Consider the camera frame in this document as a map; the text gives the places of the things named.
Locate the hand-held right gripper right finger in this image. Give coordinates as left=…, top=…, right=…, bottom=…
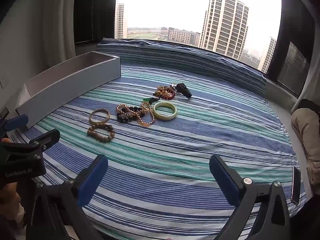
left=209, top=155, right=293, bottom=240

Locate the long grey storage box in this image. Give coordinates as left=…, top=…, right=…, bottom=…
left=16, top=51, right=122, bottom=130

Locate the white curtain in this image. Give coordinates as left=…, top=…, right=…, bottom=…
left=30, top=0, right=76, bottom=80

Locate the wooden bead bracelet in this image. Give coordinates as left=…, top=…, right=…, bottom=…
left=87, top=124, right=116, bottom=143

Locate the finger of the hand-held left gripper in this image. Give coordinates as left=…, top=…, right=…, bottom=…
left=25, top=128, right=61, bottom=153
left=0, top=114, right=29, bottom=137

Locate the pale green jade bangle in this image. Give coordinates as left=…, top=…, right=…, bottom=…
left=152, top=102, right=178, bottom=121

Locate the grey slatted window blind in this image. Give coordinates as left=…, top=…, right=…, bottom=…
left=276, top=41, right=308, bottom=90

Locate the dark bead bracelet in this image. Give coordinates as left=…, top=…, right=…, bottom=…
left=117, top=106, right=146, bottom=124

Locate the red bead bracelet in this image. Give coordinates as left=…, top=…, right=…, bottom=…
left=160, top=90, right=176, bottom=100

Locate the black whistle-shaped object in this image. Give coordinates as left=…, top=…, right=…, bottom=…
left=175, top=82, right=193, bottom=99

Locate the narrow white tower building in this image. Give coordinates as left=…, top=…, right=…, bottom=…
left=261, top=37, right=278, bottom=73

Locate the grey twin tower building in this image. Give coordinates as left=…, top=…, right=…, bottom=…
left=114, top=1, right=129, bottom=40

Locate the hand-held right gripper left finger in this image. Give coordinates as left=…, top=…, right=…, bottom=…
left=30, top=154, right=108, bottom=240

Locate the black smartphone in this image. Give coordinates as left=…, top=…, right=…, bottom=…
left=290, top=166, right=302, bottom=205

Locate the dark window blind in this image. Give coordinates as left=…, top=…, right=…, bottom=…
left=73, top=0, right=118, bottom=44

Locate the person's left hand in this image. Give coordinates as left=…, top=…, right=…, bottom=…
left=0, top=184, right=24, bottom=222

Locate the gold chain necklace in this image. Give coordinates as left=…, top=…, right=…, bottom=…
left=116, top=101, right=156, bottom=127

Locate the tall beige tower building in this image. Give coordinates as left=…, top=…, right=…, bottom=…
left=199, top=0, right=250, bottom=56

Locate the striped blue green bed sheet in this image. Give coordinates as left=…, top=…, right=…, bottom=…
left=15, top=65, right=308, bottom=240

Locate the gold chain bracelet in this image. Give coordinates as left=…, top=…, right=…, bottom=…
left=89, top=108, right=111, bottom=124

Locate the low brown building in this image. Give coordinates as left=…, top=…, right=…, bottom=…
left=167, top=27, right=201, bottom=46

